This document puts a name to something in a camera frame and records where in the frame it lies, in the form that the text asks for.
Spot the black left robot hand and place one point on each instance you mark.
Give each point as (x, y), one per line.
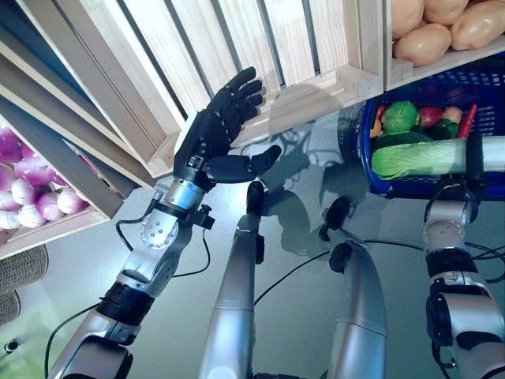
(213, 134)

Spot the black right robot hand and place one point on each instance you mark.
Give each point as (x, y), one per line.
(474, 158)

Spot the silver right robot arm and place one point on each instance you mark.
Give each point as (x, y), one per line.
(446, 229)

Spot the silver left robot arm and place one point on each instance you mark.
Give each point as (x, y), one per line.
(158, 237)

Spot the blue plastic shopping basket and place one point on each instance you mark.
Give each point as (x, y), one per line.
(489, 114)

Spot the woven straw basket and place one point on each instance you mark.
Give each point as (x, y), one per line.
(23, 268)

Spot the red toy carrot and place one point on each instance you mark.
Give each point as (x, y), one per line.
(468, 120)

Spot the green toy bell pepper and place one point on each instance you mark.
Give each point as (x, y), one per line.
(445, 129)

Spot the yellow toy peach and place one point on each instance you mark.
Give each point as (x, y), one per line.
(452, 114)

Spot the black left robot foot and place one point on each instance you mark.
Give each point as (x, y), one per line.
(255, 197)

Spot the black robot foot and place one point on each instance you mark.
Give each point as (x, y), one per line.
(335, 215)
(255, 197)

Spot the green toy lettuce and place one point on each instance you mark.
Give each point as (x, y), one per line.
(400, 116)

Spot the wooden potato crate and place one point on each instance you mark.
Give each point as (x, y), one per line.
(446, 67)

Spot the toy orange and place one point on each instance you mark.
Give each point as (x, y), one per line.
(375, 129)

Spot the tiny red toy vegetable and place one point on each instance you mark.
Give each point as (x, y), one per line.
(379, 113)

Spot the brown potato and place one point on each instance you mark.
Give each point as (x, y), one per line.
(422, 44)
(446, 10)
(477, 25)
(406, 16)

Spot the black right robot foot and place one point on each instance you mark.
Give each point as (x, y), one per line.
(335, 215)

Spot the wooden cabbage crate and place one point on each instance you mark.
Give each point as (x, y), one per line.
(335, 51)

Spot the purple white turnip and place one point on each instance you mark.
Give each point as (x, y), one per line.
(24, 192)
(72, 200)
(34, 171)
(8, 145)
(49, 206)
(6, 179)

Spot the silver left robot leg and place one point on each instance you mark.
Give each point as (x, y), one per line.
(233, 300)

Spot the silver robot leg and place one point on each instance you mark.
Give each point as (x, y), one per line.
(233, 300)
(359, 316)

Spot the wooden turnip crate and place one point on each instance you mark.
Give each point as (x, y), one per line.
(59, 231)

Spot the silver right robot leg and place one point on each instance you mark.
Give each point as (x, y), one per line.
(359, 316)

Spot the wooden display shelf frame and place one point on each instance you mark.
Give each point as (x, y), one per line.
(59, 130)

